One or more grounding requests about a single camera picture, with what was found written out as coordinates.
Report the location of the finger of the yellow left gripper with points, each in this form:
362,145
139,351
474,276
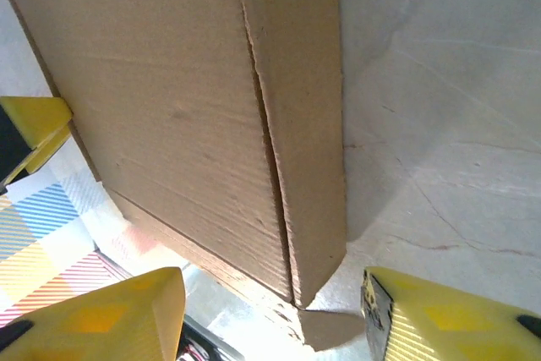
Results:
46,151
38,118

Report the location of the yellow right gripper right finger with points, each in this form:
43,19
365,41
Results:
456,318

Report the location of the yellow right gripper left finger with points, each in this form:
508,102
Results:
97,318

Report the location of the brown cardboard box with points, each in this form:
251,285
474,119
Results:
169,103

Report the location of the pastel checked cloth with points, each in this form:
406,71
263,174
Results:
42,230

